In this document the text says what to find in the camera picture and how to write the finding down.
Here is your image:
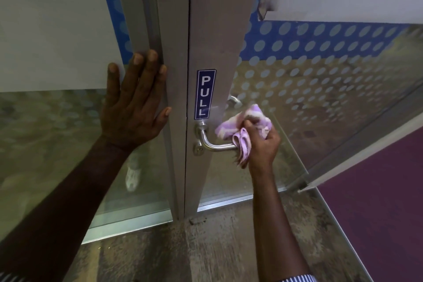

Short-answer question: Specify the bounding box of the blue pull sign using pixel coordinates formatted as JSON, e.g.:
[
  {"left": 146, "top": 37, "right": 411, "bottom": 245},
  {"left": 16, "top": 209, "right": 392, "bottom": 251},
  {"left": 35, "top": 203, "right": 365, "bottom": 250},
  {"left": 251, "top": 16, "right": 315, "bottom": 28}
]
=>
[{"left": 193, "top": 69, "right": 217, "bottom": 121}]

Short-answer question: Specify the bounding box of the person's right hand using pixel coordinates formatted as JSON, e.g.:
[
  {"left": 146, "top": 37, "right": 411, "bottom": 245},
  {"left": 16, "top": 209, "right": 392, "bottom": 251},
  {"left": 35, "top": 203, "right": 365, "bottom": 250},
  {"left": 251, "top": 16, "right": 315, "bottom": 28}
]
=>
[{"left": 237, "top": 119, "right": 282, "bottom": 177}]

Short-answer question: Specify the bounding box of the aluminium framed glass door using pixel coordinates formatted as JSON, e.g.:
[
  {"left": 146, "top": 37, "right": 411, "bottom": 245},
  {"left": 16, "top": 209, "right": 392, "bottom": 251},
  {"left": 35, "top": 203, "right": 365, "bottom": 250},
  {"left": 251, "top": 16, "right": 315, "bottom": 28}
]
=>
[{"left": 183, "top": 0, "right": 423, "bottom": 220}]

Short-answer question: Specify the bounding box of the person's right forearm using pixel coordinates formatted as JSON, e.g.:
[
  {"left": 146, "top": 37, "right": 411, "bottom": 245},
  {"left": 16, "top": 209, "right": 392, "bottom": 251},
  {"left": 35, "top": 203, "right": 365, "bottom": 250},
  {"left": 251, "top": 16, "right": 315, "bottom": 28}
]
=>
[{"left": 249, "top": 166, "right": 313, "bottom": 281}]

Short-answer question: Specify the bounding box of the purple striped cleaning cloth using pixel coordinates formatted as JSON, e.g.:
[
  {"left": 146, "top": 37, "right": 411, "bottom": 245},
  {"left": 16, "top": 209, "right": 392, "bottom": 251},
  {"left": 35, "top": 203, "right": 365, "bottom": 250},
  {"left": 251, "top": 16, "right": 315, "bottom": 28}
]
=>
[{"left": 215, "top": 104, "right": 273, "bottom": 168}]

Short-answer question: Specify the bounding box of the person's left hand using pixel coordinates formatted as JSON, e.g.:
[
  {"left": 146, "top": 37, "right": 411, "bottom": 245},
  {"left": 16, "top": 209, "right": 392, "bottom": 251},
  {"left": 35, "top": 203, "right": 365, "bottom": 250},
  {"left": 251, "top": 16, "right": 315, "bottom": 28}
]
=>
[{"left": 99, "top": 48, "right": 173, "bottom": 154}]

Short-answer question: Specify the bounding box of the dotted glass partition panel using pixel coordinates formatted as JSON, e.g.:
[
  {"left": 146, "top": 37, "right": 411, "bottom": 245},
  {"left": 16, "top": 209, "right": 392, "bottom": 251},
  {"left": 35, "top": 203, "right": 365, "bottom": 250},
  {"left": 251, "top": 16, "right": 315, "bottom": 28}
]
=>
[{"left": 0, "top": 0, "right": 191, "bottom": 245}]

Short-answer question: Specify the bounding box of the striped shirt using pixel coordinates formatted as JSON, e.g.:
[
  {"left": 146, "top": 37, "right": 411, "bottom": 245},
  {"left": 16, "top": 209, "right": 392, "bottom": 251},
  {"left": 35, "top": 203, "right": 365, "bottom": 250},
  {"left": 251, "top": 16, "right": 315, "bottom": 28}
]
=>
[{"left": 0, "top": 271, "right": 318, "bottom": 282}]

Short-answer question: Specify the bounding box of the person's left forearm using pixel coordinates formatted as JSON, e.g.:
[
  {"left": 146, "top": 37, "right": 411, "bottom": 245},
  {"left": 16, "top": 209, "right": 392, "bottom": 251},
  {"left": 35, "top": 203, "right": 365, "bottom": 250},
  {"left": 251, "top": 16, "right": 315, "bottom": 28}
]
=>
[{"left": 0, "top": 134, "right": 134, "bottom": 280}]

